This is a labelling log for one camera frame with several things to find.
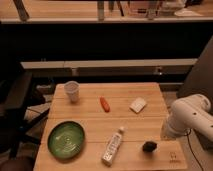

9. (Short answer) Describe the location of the green plate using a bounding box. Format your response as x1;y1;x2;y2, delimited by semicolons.
47;121;85;160

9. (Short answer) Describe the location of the orange carrot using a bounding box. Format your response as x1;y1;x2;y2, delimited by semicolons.
100;97;110;112

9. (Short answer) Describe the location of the white plastic bottle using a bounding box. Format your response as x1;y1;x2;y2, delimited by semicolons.
101;126;125;167

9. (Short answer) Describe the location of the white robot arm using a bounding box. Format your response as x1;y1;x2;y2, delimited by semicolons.
161;94;213;141

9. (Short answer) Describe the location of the black cable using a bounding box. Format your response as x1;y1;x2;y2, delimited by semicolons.
184;129;204;171

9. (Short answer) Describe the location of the black chair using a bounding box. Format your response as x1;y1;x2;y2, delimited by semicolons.
0;72;49;158

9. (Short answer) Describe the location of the small black object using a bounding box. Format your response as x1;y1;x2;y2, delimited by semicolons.
142;141;157;153

